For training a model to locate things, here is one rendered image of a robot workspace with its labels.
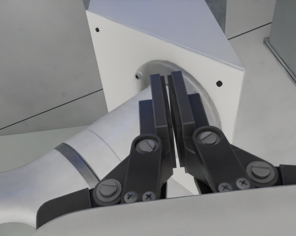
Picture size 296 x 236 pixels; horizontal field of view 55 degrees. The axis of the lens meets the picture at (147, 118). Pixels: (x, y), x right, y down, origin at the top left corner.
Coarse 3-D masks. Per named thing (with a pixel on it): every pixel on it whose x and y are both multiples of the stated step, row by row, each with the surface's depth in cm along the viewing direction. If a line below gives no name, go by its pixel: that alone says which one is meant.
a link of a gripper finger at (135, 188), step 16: (144, 144) 11; (160, 144) 11; (144, 160) 10; (160, 160) 10; (128, 176) 10; (144, 176) 10; (160, 176) 10; (128, 192) 9; (144, 192) 9; (160, 192) 12
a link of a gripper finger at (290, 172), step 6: (276, 168) 10; (282, 168) 10; (288, 168) 10; (294, 168) 10; (282, 174) 10; (288, 174) 10; (294, 174) 10; (282, 180) 10; (288, 180) 10; (294, 180) 10
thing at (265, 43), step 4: (264, 40) 169; (264, 44) 170; (268, 44) 164; (268, 48) 165; (272, 48) 160; (272, 52) 161; (276, 52) 156; (276, 56) 156; (276, 60) 156; (280, 60) 152; (280, 64) 152; (284, 64) 148; (284, 68) 148; (288, 68) 144; (288, 72) 146; (292, 72) 141; (288, 76) 145; (292, 76) 141; (292, 80) 142
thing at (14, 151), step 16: (64, 128) 208; (80, 128) 206; (0, 144) 202; (16, 144) 201; (32, 144) 199; (48, 144) 197; (0, 160) 191; (16, 160) 189; (32, 160) 188; (0, 224) 155; (16, 224) 154
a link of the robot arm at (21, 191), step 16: (64, 144) 37; (48, 160) 34; (64, 160) 34; (80, 160) 34; (0, 176) 32; (16, 176) 32; (32, 176) 32; (48, 176) 33; (64, 176) 33; (80, 176) 33; (0, 192) 29; (16, 192) 30; (32, 192) 31; (48, 192) 31; (64, 192) 32; (0, 208) 28; (16, 208) 29; (32, 208) 30; (32, 224) 32
